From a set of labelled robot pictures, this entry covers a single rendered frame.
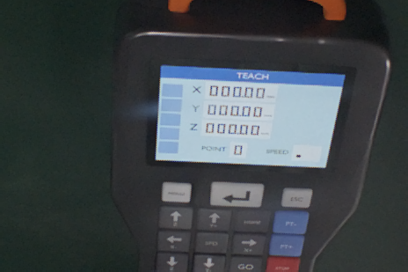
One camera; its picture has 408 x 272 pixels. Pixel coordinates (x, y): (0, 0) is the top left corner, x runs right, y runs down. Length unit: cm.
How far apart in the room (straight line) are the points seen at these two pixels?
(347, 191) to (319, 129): 3
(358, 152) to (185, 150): 6
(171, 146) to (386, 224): 11
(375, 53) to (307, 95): 3
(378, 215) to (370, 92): 10
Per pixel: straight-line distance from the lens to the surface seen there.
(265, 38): 36
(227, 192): 41
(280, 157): 39
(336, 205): 42
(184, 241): 43
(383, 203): 46
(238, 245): 43
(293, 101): 38
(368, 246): 48
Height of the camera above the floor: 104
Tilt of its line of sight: 45 degrees down
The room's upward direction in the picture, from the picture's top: 180 degrees clockwise
